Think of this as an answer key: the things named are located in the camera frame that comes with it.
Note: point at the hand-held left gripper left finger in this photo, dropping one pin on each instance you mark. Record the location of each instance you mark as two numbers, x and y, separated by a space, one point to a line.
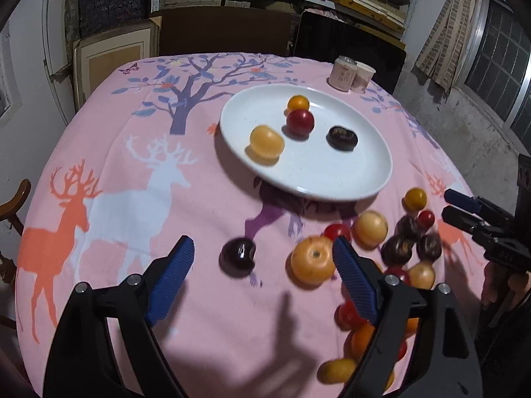
174 282

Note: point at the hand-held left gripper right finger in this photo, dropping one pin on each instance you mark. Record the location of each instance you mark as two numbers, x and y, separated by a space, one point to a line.
352 277

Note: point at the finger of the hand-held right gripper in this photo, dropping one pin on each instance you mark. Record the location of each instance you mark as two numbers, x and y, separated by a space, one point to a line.
456 215
458 198

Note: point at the red cherry tomato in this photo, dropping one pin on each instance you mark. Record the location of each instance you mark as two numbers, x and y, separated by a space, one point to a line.
299 122
346 315
397 272
335 232
426 219
401 350

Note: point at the dark purple wrinkled fruit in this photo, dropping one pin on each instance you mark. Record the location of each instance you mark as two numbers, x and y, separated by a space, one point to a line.
406 227
342 137
395 249
429 246

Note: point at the small orange tangerine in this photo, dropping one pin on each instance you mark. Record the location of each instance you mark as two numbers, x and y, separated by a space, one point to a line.
298 103
415 199
412 325
361 340

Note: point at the large yellow round fruit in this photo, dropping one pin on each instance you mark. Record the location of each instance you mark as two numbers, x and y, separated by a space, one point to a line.
311 261

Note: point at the shiny dark plum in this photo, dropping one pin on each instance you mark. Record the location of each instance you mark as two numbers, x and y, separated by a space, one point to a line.
234 257

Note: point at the yellow orange round fruit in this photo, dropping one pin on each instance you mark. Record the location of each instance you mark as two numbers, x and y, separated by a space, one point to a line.
336 371

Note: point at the white oval plate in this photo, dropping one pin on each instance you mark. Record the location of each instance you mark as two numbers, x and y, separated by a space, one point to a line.
323 170

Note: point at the person's right forearm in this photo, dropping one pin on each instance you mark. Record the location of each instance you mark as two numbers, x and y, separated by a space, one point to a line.
506 360

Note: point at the person's right hand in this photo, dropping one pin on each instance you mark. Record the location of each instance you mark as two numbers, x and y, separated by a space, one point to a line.
490 284

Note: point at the window with metal grille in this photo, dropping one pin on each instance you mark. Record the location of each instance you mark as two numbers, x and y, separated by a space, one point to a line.
502 58

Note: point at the pink deer printed tablecloth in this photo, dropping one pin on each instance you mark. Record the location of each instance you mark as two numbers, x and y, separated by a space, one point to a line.
103 132

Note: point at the checked curtain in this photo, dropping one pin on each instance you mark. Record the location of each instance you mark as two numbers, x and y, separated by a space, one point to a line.
448 33

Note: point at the wooden chair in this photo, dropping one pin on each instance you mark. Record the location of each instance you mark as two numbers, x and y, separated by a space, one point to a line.
14 207

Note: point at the black panel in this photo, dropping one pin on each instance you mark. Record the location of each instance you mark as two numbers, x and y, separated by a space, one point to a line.
348 45

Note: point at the beige framed wooden panel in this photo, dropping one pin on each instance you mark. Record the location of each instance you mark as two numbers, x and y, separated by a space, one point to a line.
112 62

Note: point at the white framed window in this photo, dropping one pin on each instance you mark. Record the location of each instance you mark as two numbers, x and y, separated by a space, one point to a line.
6 91

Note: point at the brown board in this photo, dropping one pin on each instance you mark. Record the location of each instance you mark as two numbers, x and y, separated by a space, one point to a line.
224 31

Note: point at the white door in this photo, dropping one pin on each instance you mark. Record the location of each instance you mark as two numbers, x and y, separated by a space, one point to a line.
58 29

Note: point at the stack of dark patterned boxes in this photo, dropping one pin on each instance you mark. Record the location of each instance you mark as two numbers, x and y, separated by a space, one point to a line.
112 4

